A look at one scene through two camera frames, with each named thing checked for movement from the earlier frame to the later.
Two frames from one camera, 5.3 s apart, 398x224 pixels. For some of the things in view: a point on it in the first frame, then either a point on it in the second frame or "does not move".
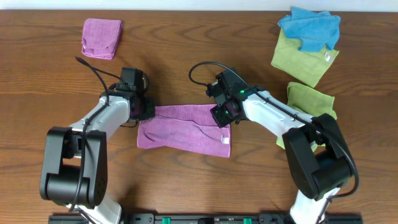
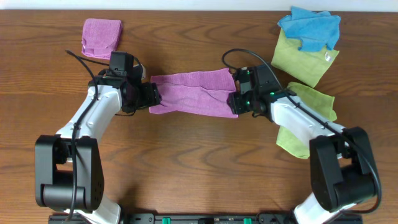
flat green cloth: x=308 y=67 does not move
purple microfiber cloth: x=188 y=127 to x=206 y=91
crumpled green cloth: x=310 y=102 does not move
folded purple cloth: x=101 y=38 does not move
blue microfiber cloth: x=314 y=29 does not move
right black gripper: x=221 y=122 to x=235 y=98
